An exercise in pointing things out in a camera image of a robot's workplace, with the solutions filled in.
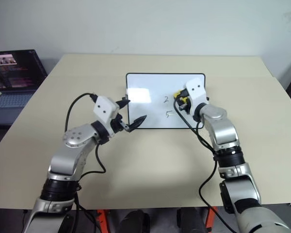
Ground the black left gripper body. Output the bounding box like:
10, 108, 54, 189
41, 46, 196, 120
110, 113, 131, 134

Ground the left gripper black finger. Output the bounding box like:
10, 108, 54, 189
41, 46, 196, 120
116, 99, 131, 111
128, 115, 147, 132

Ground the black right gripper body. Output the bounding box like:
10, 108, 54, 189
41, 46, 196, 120
178, 88, 192, 115

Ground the yellow sponge eraser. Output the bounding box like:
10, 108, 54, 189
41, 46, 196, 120
173, 90, 188, 104

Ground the black-framed tabletop whiteboard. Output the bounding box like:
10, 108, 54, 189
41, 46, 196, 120
123, 72, 210, 130

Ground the orange stand leg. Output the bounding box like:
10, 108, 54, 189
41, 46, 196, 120
96, 208, 108, 233
205, 206, 218, 232

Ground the dark rounded shape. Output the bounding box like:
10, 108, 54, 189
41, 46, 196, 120
176, 208, 207, 233
115, 209, 150, 233

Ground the open grey laptop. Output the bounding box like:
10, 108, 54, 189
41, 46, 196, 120
0, 49, 49, 127

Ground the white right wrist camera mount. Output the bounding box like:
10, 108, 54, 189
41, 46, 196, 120
184, 78, 208, 115

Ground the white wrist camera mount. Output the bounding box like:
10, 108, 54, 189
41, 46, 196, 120
184, 78, 208, 115
93, 96, 120, 125

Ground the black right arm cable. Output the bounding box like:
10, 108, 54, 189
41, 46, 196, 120
172, 98, 237, 233

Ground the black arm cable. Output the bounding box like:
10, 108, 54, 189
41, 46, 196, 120
172, 98, 237, 233
65, 92, 107, 233

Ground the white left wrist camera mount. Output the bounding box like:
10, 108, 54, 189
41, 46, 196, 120
93, 96, 120, 125

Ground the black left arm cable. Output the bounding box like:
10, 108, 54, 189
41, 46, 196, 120
65, 92, 107, 233

